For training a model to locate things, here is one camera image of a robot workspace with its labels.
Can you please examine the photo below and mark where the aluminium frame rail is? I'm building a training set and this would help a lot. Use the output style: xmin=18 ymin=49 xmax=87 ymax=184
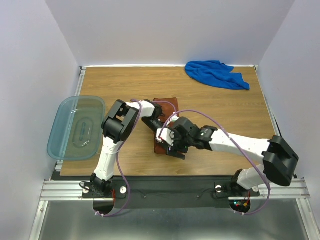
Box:
xmin=40 ymin=179 xmax=311 ymax=201

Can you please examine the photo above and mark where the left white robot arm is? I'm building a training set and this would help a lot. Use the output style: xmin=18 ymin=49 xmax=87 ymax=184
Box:
xmin=90 ymin=99 xmax=163 ymax=197

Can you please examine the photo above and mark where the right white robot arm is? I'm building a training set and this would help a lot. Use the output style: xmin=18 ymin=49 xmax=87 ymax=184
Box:
xmin=156 ymin=117 xmax=299 ymax=195

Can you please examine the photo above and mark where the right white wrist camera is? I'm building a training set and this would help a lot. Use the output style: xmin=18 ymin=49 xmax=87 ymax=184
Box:
xmin=155 ymin=128 xmax=175 ymax=147

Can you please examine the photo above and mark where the purple cable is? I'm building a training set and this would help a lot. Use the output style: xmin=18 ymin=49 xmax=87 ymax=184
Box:
xmin=156 ymin=109 xmax=272 ymax=216
xmin=94 ymin=98 xmax=181 ymax=218

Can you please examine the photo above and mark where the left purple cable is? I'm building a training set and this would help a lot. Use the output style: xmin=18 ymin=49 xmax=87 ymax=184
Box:
xmin=94 ymin=98 xmax=181 ymax=218

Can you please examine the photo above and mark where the teal plastic bin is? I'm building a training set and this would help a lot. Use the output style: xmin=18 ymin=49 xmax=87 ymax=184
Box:
xmin=47 ymin=95 xmax=106 ymax=161

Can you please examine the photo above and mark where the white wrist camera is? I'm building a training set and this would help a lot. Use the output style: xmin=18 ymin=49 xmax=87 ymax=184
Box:
xmin=167 ymin=112 xmax=179 ymax=124
xmin=155 ymin=128 xmax=175 ymax=147

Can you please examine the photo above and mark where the blue towel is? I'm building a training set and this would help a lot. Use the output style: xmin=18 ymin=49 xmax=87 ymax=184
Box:
xmin=184 ymin=60 xmax=250 ymax=90

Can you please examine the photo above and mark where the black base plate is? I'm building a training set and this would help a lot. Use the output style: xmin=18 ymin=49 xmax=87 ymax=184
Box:
xmin=79 ymin=175 xmax=260 ymax=213

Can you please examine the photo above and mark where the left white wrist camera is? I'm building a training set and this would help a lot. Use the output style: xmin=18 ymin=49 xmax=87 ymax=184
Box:
xmin=167 ymin=112 xmax=179 ymax=124

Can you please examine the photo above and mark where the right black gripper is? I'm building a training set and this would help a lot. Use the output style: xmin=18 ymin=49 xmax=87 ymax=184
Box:
xmin=165 ymin=127 xmax=193 ymax=159

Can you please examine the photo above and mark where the brown towel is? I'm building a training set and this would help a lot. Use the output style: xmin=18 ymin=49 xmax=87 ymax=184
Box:
xmin=153 ymin=97 xmax=179 ymax=155

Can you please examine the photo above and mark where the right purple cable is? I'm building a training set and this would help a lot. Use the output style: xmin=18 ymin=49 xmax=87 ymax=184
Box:
xmin=156 ymin=109 xmax=272 ymax=216

